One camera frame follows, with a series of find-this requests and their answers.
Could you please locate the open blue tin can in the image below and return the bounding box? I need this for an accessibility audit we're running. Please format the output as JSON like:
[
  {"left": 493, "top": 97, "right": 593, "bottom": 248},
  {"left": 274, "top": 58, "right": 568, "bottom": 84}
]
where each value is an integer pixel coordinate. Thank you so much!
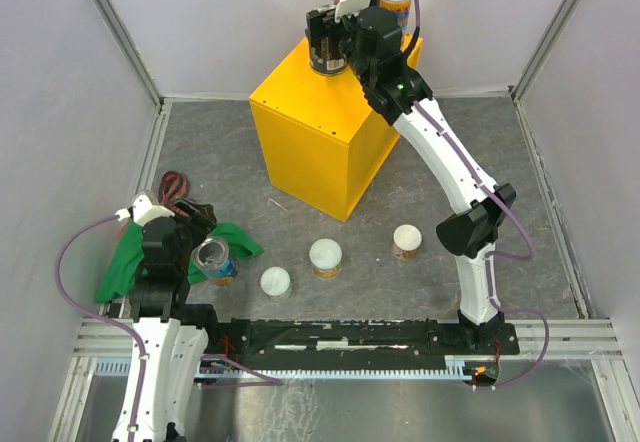
[{"left": 189, "top": 236, "right": 238, "bottom": 285}]

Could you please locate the yellow can white lid middle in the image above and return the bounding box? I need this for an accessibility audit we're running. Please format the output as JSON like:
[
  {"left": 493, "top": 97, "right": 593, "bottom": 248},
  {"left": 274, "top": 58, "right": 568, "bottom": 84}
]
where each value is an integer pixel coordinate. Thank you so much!
[{"left": 309, "top": 238, "right": 342, "bottom": 279}]

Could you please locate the yellow wooden cabinet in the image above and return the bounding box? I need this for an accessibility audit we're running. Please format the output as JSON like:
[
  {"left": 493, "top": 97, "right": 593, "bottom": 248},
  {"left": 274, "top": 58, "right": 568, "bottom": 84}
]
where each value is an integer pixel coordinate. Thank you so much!
[{"left": 249, "top": 40, "right": 399, "bottom": 222}]

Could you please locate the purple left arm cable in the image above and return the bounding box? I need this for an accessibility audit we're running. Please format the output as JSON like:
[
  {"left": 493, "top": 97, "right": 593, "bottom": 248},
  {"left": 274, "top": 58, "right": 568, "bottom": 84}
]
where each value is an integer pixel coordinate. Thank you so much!
[{"left": 53, "top": 211, "right": 149, "bottom": 428}]

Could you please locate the blue soup can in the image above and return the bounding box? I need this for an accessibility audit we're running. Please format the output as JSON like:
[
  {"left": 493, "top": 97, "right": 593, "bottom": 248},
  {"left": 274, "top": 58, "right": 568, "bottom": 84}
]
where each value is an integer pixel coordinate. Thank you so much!
[{"left": 309, "top": 37, "right": 346, "bottom": 76}]

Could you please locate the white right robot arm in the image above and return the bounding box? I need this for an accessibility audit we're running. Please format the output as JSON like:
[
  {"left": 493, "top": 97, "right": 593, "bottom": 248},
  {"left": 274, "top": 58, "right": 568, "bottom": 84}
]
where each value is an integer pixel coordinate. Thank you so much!
[{"left": 305, "top": 6, "right": 516, "bottom": 353}]

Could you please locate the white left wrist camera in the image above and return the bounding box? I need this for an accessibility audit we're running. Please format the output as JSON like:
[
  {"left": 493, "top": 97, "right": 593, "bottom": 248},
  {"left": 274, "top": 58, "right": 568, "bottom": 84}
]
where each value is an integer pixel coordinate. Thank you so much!
[{"left": 115, "top": 190, "right": 175, "bottom": 227}]

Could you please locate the small can white lid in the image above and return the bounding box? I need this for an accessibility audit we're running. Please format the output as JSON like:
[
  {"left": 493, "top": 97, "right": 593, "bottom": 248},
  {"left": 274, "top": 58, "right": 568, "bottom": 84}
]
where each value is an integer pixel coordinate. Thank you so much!
[{"left": 392, "top": 224, "right": 422, "bottom": 259}]

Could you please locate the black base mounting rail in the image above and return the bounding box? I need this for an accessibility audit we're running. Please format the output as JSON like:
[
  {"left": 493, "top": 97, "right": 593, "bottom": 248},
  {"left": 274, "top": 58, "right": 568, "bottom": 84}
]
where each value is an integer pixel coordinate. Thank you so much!
[{"left": 205, "top": 314, "right": 520, "bottom": 372}]

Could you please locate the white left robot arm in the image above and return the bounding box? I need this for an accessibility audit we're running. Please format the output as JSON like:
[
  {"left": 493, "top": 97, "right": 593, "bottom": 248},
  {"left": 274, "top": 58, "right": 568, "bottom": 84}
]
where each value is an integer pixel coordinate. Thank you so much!
[{"left": 111, "top": 197, "right": 221, "bottom": 441}]

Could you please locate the light blue cable duct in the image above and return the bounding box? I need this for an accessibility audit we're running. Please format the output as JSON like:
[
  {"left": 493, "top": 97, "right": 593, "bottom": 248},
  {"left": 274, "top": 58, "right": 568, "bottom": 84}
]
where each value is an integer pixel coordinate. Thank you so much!
[{"left": 93, "top": 354, "right": 474, "bottom": 381}]

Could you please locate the small jar white lid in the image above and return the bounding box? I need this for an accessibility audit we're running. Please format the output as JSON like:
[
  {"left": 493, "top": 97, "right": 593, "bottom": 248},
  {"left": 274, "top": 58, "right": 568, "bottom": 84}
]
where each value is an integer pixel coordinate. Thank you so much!
[{"left": 260, "top": 266, "right": 291, "bottom": 301}]

